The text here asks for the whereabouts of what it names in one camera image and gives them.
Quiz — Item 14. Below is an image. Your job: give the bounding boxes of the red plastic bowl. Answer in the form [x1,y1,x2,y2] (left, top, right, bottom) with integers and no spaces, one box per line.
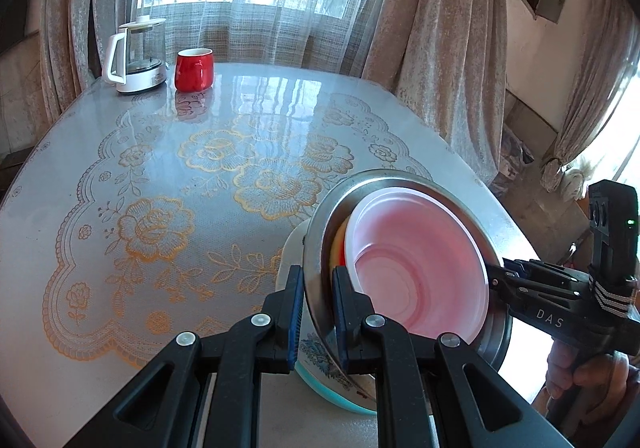
[344,187,489,343]

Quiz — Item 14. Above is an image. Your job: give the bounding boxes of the person's right hand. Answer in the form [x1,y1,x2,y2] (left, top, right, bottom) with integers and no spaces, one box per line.
[546,340,629,404]

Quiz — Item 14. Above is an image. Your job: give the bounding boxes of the white rose garden plate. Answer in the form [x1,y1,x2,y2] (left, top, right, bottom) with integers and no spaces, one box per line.
[276,220,309,291]

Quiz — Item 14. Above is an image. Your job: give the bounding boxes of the yellow plastic bowl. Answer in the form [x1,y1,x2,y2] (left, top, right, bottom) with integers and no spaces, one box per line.
[329,217,349,273]

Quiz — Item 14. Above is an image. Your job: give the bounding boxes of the white plate red characters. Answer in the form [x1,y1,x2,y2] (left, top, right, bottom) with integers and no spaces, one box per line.
[296,309,375,411]

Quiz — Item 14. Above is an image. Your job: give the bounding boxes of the beige curtain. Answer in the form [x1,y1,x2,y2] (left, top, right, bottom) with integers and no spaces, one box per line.
[362,0,506,184]

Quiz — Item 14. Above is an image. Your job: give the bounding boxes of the white glass electric kettle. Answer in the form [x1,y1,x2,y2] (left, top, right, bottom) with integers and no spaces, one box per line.
[102,15,168,94]

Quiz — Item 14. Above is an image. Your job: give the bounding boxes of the red mug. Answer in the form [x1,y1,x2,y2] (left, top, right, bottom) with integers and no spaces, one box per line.
[175,49,215,93]

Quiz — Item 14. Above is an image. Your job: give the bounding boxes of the teal plate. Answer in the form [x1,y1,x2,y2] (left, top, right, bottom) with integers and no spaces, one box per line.
[295,362,376,416]

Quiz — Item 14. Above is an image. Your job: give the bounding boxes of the stainless steel bowl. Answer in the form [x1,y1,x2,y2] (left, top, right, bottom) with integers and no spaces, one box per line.
[303,169,502,364]

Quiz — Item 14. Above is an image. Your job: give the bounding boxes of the floral table cover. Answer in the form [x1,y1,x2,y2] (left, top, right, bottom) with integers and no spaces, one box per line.
[42,81,428,366]

